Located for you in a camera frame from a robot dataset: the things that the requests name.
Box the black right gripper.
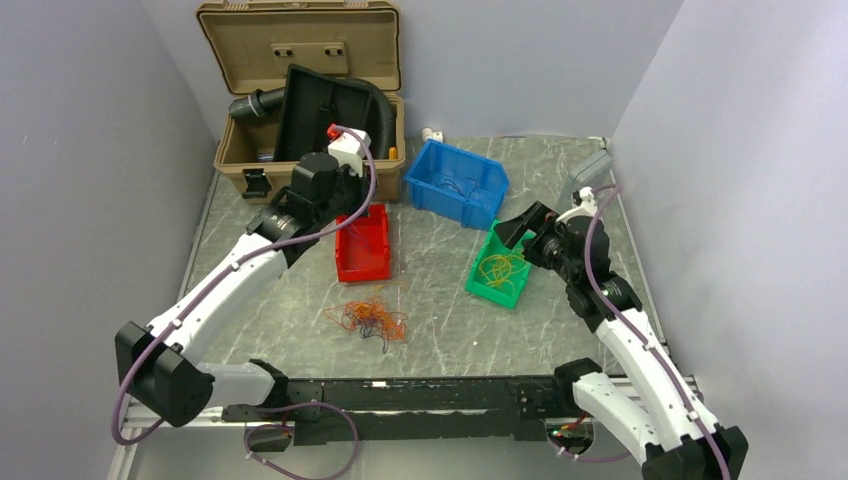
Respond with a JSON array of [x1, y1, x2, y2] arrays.
[[494, 201, 578, 283]]

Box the orange yellow purple wires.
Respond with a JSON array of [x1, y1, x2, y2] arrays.
[[321, 283, 411, 354]]

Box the white pipe elbow fitting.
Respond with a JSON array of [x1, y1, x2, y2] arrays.
[[421, 127, 444, 142]]

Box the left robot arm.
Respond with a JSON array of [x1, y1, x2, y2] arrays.
[[115, 153, 377, 427]]

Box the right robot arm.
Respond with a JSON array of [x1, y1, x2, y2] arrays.
[[493, 202, 749, 479]]

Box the red plastic bin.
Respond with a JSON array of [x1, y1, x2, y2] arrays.
[[335, 204, 391, 283]]

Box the green plastic bin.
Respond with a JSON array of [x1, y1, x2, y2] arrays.
[[465, 220, 532, 309]]

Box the grey plastic case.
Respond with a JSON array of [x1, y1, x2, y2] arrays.
[[556, 149, 612, 212]]

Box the black tray insert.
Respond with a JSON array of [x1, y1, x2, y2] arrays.
[[274, 64, 374, 163]]

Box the blue plastic bin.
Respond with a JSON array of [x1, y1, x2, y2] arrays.
[[404, 141, 510, 230]]

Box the tan open toolbox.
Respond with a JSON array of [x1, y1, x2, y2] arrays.
[[196, 1, 406, 204]]

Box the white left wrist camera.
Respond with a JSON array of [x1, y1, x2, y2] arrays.
[[327, 124, 371, 177]]

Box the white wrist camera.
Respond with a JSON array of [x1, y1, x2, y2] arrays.
[[327, 124, 371, 177], [557, 187, 598, 224]]

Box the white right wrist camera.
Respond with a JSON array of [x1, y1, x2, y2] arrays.
[[557, 187, 598, 224]]

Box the black corrugated hose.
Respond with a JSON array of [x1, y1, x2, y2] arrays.
[[228, 77, 397, 162]]

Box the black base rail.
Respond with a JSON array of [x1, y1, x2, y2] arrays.
[[222, 375, 580, 446]]

